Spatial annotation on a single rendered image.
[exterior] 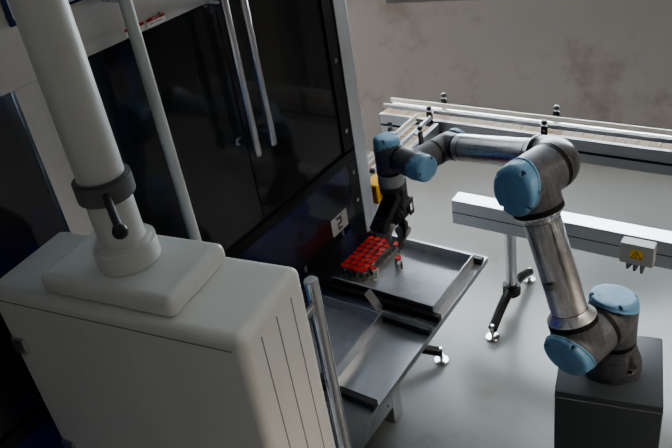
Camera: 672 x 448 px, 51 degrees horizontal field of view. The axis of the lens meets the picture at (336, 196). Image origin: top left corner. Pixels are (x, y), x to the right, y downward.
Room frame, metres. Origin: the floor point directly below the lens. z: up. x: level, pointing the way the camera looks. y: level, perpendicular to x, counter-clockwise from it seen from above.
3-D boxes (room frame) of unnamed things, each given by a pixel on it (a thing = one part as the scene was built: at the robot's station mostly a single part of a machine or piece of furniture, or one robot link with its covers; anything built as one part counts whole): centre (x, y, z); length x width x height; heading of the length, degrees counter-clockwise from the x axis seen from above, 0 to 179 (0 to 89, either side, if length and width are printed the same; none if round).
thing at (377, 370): (1.61, -0.02, 0.87); 0.70 x 0.48 x 0.02; 142
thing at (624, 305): (1.31, -0.62, 0.96); 0.13 x 0.12 x 0.14; 125
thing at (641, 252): (2.11, -1.08, 0.50); 0.12 x 0.05 x 0.09; 52
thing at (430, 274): (1.71, -0.16, 0.90); 0.34 x 0.26 x 0.04; 51
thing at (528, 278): (2.49, -0.71, 0.07); 0.50 x 0.08 x 0.14; 142
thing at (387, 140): (1.75, -0.16, 1.27); 0.09 x 0.08 x 0.11; 35
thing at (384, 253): (1.77, -0.09, 0.90); 0.18 x 0.02 x 0.05; 141
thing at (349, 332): (1.52, 0.14, 0.90); 0.34 x 0.26 x 0.04; 52
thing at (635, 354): (1.32, -0.62, 0.84); 0.15 x 0.15 x 0.10
